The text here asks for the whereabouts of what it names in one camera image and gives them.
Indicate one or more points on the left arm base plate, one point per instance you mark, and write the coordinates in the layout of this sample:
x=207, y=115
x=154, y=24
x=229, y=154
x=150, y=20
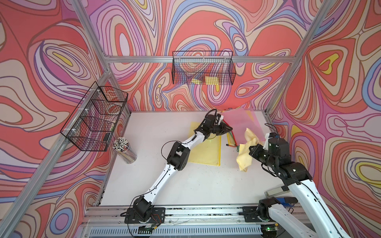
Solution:
x=156, y=215

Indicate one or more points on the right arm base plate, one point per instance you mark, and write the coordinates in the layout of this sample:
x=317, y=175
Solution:
x=253, y=214

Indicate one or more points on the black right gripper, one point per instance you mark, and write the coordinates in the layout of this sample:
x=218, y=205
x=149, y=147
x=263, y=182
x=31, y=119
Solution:
x=254, y=153

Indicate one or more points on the pale yellow document bag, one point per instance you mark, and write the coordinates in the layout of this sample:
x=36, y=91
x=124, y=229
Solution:
x=207, y=153

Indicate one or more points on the black wire basket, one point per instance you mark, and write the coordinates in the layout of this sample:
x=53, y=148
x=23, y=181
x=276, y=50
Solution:
x=187, y=65
x=90, y=127

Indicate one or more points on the black wire basket back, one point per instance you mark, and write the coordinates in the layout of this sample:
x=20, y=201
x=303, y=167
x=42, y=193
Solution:
x=187, y=65

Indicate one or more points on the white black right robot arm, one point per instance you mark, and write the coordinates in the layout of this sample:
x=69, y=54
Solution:
x=298, y=180

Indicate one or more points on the yellow microfiber cloth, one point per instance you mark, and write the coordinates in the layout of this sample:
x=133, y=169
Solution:
x=244, y=160

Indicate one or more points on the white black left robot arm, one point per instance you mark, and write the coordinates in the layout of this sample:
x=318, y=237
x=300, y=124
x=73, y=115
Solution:
x=177, y=159

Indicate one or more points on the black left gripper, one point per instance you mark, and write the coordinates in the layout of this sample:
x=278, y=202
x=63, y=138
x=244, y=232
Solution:
x=222, y=128

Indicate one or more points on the black wire basket left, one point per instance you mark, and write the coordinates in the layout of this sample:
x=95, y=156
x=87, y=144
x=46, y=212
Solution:
x=90, y=127

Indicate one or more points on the yellow sticky notes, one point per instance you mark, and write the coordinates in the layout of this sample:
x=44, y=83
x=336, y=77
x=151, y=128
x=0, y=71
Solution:
x=206, y=80

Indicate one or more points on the blue grey stapler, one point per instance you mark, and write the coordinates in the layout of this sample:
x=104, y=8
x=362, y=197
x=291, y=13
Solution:
x=285, y=197

